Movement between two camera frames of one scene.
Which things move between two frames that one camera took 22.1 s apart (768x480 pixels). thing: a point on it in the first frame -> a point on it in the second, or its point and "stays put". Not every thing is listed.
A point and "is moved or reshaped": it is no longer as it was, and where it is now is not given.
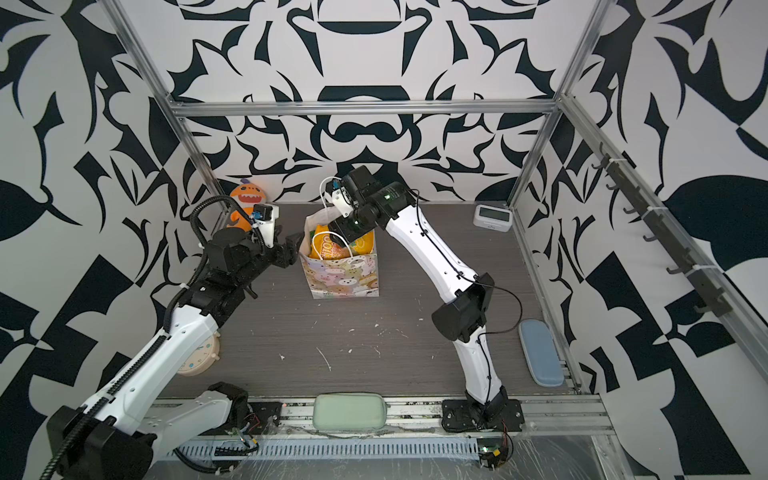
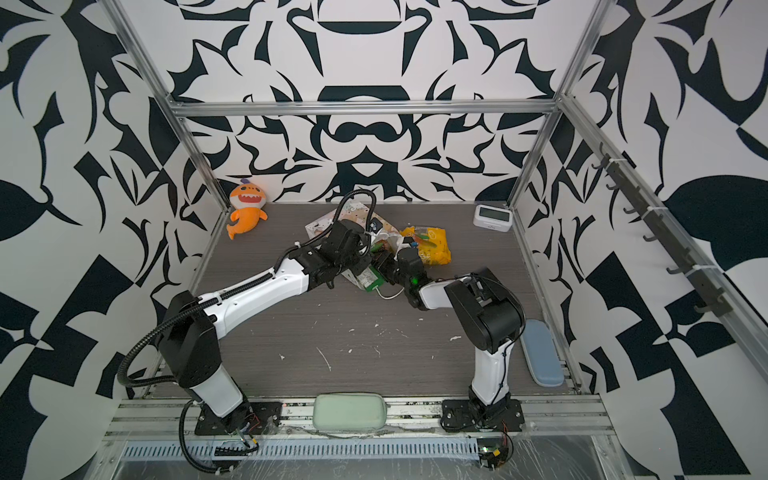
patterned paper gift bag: (338, 271) is moved or reshaped
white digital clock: (492, 217) stays put
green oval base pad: (349, 411) stays put
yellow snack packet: (323, 247) is moved or reshaped
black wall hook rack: (712, 300) stays put
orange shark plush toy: (247, 196) stays put
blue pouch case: (541, 352) stays put
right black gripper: (340, 227) -> (384, 264)
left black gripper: (285, 250) -> (366, 261)
